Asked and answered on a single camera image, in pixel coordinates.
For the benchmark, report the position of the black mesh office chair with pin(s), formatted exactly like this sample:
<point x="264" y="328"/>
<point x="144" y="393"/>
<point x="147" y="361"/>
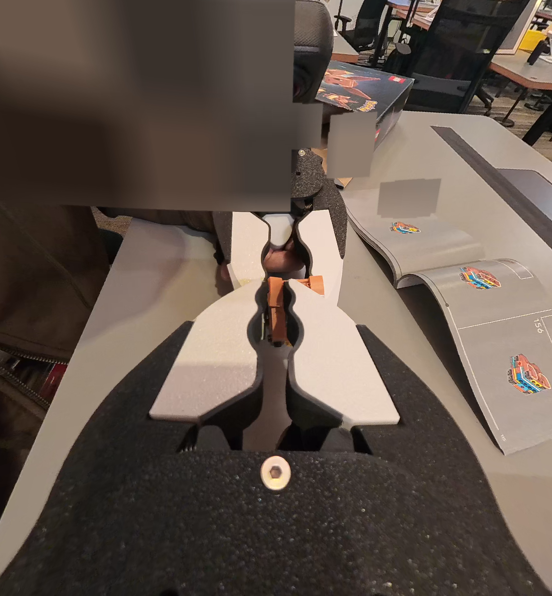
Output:
<point x="466" y="46"/>

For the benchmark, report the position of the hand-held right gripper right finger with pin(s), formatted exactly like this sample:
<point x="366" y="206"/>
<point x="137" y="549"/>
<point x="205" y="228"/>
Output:
<point x="341" y="372"/>

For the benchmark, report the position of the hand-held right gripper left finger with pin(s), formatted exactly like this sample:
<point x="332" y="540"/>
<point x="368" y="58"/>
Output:
<point x="210" y="368"/>

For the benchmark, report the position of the dark printed toy box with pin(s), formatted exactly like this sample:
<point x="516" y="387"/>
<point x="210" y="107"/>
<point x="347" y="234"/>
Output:
<point x="387" y="88"/>

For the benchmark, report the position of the grey instruction booklet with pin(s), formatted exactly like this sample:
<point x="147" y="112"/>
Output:
<point x="490" y="326"/>

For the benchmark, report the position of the yellow box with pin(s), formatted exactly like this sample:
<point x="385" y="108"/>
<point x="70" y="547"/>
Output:
<point x="534" y="41"/>

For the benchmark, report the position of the wooden background desk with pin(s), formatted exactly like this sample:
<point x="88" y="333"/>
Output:
<point x="536" y="74"/>

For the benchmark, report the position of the multicolour toy brick model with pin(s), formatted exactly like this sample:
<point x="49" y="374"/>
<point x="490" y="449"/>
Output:
<point x="276" y="316"/>

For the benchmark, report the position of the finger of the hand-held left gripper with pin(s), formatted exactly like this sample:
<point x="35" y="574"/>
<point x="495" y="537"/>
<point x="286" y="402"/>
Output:
<point x="245" y="246"/>
<point x="324" y="246"/>

